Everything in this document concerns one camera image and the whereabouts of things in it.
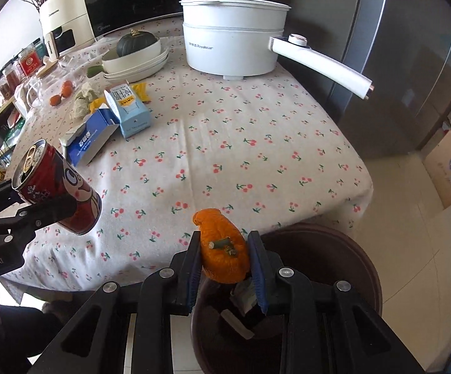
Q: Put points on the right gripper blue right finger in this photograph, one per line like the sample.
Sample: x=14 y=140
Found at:
x=265 y=266

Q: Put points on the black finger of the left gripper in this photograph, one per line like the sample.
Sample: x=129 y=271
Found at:
x=36 y=216

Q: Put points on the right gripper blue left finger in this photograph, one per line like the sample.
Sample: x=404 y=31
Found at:
x=189 y=275

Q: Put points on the red soda can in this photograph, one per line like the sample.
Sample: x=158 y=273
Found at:
x=43 y=174

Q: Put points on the blue white paper box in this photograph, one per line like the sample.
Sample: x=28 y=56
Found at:
x=81 y=143

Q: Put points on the printed paper wad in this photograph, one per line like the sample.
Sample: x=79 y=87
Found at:
x=85 y=101

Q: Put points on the light blue milk carton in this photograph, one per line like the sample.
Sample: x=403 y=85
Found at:
x=129 y=109

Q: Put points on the yellow wrapper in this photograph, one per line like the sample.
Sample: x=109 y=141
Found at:
x=140 y=90

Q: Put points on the dark brown trash bin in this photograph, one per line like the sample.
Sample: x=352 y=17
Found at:
x=328 y=321

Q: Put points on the orange kumquat fruits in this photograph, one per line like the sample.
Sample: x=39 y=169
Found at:
x=65 y=92

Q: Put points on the cherry print tablecloth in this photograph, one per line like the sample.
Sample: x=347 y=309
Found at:
x=261 y=150

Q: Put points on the green cucumber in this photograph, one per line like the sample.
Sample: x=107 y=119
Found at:
x=94 y=70

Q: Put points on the red tin can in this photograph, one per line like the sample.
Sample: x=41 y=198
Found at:
x=29 y=61

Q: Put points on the white stacked dishes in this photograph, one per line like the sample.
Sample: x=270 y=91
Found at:
x=137 y=65

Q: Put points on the green kabocha squash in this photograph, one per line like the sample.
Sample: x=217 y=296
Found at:
x=135 y=41

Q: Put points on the cream air fryer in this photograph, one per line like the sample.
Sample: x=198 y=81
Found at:
x=66 y=26

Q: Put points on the white electric cooking pot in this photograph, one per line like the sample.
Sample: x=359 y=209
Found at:
x=243 y=38

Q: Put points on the grey refrigerator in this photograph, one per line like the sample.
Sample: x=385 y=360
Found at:
x=402 y=46

